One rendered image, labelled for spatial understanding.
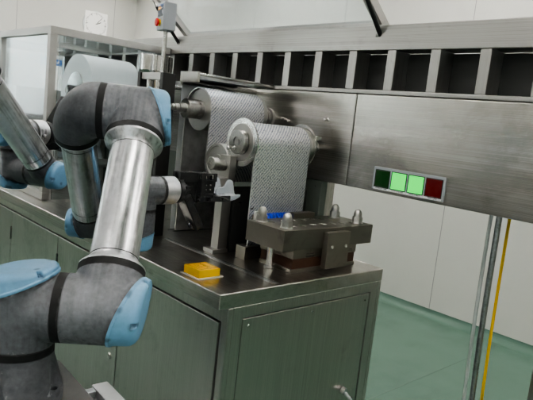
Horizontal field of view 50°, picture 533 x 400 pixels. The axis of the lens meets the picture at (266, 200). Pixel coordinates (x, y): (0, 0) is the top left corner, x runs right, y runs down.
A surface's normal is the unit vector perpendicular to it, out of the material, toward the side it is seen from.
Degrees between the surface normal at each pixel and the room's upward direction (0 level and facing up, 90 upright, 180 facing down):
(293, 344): 90
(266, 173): 90
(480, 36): 90
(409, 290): 90
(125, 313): 71
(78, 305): 65
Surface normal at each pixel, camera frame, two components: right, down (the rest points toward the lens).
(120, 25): 0.67, 0.18
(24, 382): 0.54, -0.13
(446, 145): -0.73, 0.02
